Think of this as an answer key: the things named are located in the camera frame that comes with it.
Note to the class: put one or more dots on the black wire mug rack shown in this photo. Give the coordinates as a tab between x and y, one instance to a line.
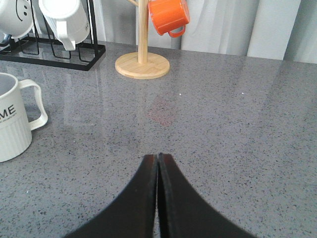
40	46

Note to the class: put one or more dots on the white HOME mug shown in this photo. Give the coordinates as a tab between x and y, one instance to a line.
15	129

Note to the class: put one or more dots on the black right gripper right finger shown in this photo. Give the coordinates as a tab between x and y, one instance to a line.
183	213

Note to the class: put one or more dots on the wooden mug tree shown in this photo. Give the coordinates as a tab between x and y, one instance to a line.
142	64

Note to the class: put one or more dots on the orange enamel mug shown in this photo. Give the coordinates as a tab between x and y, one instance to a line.
169	16

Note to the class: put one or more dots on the white ribbed mug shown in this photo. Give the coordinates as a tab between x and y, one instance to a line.
67	20

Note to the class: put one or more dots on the white smiley mug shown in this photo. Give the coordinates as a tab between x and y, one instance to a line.
15	18

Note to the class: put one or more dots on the grey white curtain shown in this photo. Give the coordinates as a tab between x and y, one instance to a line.
271	29

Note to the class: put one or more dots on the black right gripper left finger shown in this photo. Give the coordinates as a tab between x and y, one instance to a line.
132	213

